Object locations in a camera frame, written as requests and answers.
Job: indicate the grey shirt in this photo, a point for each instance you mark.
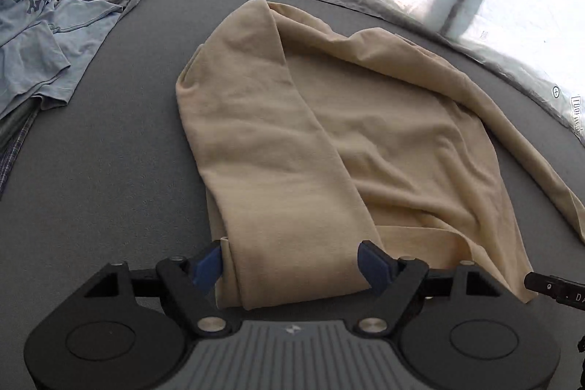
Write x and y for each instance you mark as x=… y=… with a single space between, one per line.
x=13 y=125

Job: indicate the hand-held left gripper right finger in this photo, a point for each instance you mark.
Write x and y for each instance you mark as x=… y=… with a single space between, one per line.
x=372 y=264

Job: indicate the light blue printed t-shirt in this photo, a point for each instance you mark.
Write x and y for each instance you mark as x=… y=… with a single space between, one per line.
x=27 y=47

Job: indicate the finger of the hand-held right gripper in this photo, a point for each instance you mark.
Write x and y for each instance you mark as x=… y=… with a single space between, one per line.
x=548 y=286

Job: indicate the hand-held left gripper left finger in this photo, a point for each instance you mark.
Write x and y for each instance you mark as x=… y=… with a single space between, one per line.
x=205 y=269

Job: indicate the blue plaid shirt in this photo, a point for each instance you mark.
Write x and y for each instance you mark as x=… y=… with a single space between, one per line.
x=9 y=161

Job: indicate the beige garment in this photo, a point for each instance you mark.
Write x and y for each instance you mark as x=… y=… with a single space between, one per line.
x=283 y=134

